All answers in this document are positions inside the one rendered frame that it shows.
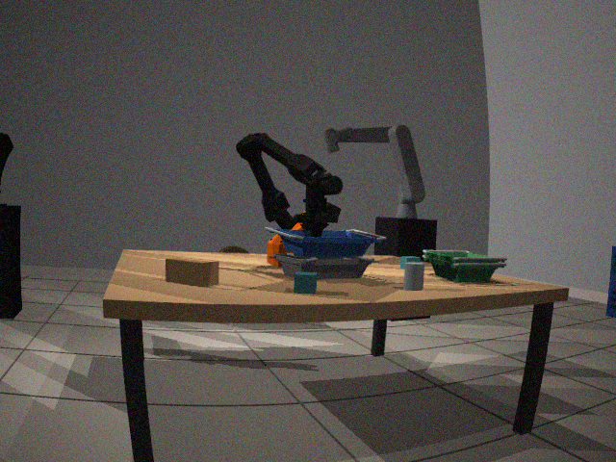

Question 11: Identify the teal cube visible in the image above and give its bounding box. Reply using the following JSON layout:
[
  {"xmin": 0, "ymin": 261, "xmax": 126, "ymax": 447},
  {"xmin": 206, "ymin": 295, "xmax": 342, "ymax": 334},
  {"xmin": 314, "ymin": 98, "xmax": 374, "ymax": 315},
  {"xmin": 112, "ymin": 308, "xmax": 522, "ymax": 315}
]
[
  {"xmin": 294, "ymin": 272, "xmax": 317, "ymax": 294},
  {"xmin": 400, "ymin": 256, "xmax": 421, "ymax": 270}
]

